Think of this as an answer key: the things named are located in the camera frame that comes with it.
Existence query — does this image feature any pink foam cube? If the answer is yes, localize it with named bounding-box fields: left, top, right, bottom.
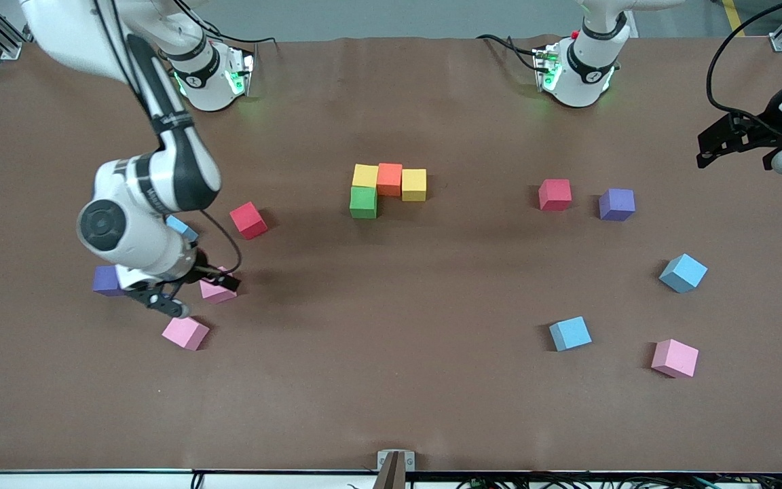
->
left=162, top=314, right=210, bottom=352
left=200, top=266, right=238, bottom=304
left=650, top=338, right=700, bottom=379

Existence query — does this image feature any metal table edge bracket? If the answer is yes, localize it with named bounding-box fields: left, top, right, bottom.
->
left=377, top=449, right=416, bottom=489

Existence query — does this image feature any violet foam cube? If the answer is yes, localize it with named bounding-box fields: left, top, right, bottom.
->
left=598, top=187, right=636, bottom=223

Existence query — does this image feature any green foam cube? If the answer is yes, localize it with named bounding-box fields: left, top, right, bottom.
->
left=349, top=186, right=379, bottom=220

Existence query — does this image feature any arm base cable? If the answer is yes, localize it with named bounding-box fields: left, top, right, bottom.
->
left=194, top=17, right=278, bottom=46
left=476, top=33, right=542, bottom=70

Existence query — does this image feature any dark purple foam cube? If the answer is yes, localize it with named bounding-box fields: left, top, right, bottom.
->
left=92, top=265, right=124, bottom=297

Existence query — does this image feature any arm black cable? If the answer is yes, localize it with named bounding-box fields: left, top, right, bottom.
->
left=92, top=0, right=242, bottom=276
left=705, top=0, right=782, bottom=137

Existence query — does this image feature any rose red foam cube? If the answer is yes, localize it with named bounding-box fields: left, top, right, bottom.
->
left=538, top=179, right=573, bottom=212

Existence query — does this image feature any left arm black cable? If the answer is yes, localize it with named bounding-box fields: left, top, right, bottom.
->
left=705, top=0, right=782, bottom=137

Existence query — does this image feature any orange foam cube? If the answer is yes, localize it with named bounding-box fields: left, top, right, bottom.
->
left=377, top=162, right=404, bottom=198

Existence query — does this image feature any light blue foam cube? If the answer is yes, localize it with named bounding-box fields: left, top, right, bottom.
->
left=166, top=215, right=199, bottom=244
left=548, top=316, right=593, bottom=352
left=658, top=253, right=709, bottom=294

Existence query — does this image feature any left arm base cable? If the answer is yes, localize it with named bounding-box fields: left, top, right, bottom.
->
left=476, top=33, right=542, bottom=70

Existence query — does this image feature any brown table mat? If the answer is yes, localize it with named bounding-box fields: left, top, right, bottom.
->
left=0, top=34, right=782, bottom=474

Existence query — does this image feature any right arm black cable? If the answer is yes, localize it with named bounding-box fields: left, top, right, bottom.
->
left=92, top=0, right=242, bottom=276

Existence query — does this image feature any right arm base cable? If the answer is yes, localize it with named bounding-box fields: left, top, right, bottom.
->
left=194, top=17, right=278, bottom=46

